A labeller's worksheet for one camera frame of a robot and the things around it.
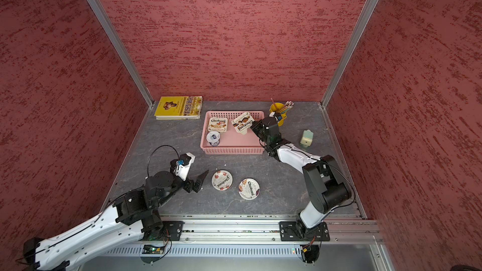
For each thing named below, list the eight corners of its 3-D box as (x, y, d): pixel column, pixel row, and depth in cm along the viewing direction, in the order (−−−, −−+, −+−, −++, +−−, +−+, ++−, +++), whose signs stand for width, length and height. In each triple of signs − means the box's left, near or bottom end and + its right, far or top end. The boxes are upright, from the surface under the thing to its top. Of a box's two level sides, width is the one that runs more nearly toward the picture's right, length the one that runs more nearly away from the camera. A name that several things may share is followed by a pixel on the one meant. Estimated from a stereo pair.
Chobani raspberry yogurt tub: (211, 192, 86) (209, 188, 82) (213, 174, 92) (212, 169, 87) (232, 192, 86) (231, 188, 82) (233, 174, 92) (232, 169, 87)
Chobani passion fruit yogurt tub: (247, 205, 82) (247, 202, 78) (236, 190, 87) (235, 185, 82) (262, 193, 86) (263, 189, 82) (250, 178, 90) (251, 174, 86)
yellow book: (156, 119, 114) (153, 115, 111) (164, 100, 125) (162, 95, 122) (199, 119, 114) (198, 115, 111) (203, 100, 126) (202, 95, 122)
